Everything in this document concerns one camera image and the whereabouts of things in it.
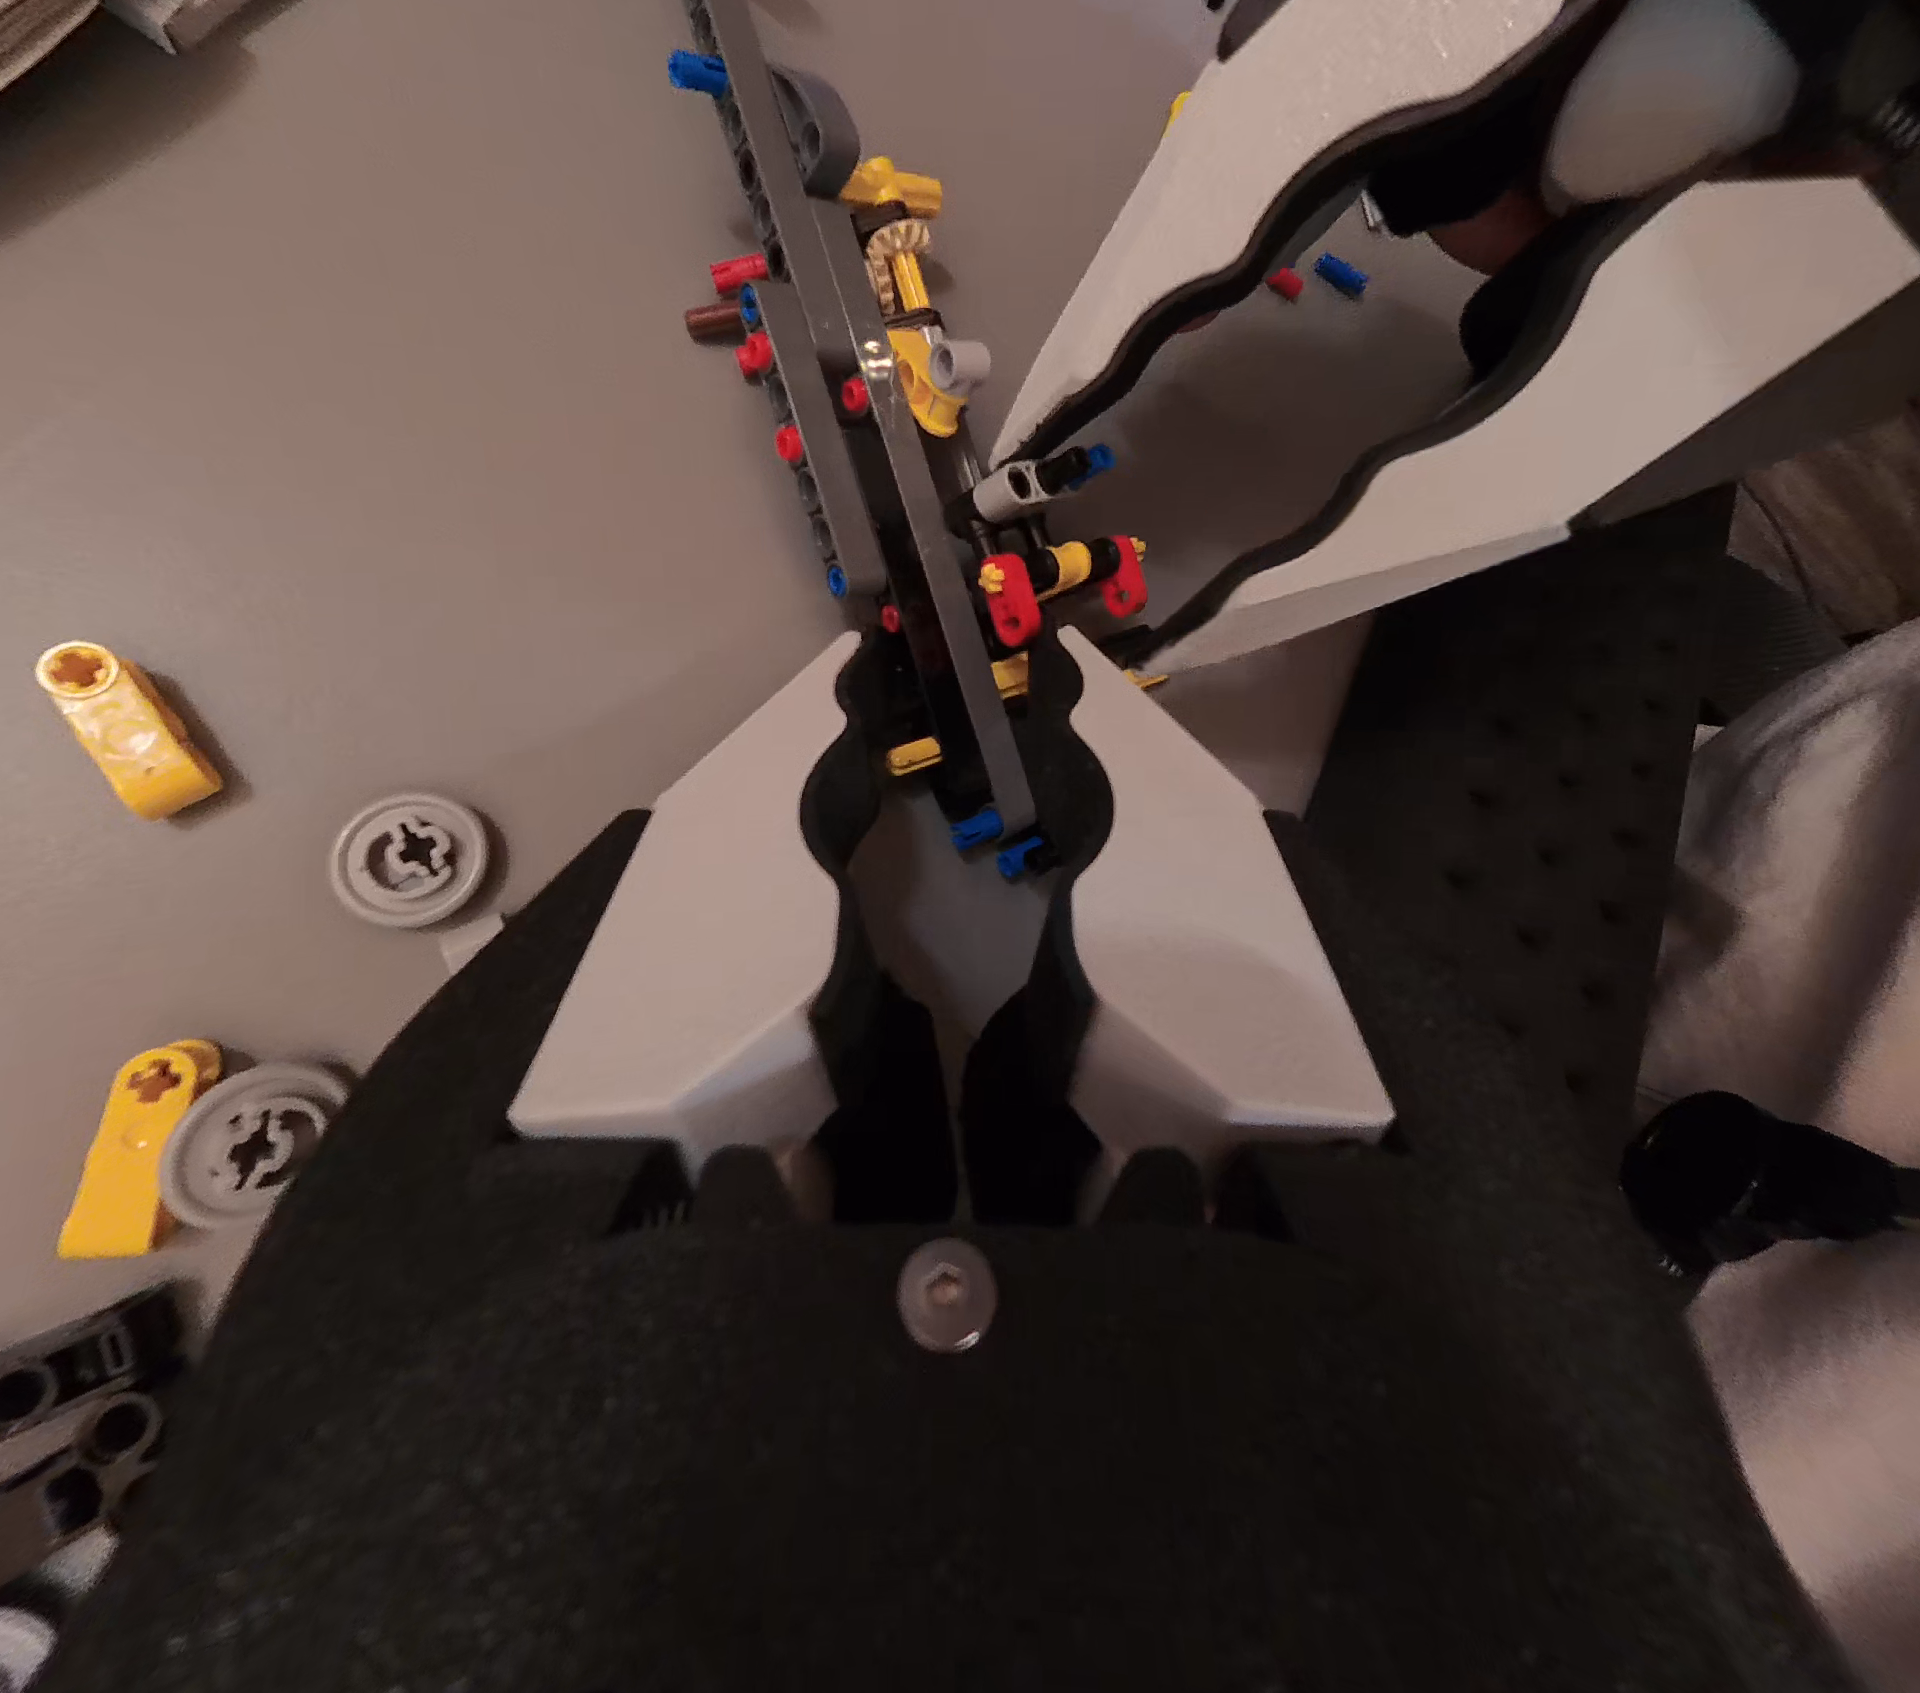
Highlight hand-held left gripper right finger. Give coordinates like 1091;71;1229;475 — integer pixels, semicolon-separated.
1041;626;1399;1146

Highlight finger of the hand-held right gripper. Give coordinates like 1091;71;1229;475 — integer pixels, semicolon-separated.
1139;165;1920;680
990;0;1622;468

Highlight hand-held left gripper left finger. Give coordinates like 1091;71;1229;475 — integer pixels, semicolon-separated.
507;631;903;1152

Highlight grey lego beam assembly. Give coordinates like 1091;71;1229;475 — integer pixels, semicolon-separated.
617;0;1157;886

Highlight grey lego pulley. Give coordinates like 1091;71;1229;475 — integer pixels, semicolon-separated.
328;793;496;930
159;1061;353;1232

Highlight yellow lego connector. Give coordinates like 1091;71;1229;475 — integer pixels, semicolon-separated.
32;640;228;821
59;1037;223;1260

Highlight pile of black lego beams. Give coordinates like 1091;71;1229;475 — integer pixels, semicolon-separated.
0;1287;189;1590

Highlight black dimpled foam mat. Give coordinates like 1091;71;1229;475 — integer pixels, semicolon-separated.
1297;487;1855;1215

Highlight black round knob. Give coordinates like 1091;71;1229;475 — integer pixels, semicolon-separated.
1620;1092;1920;1282

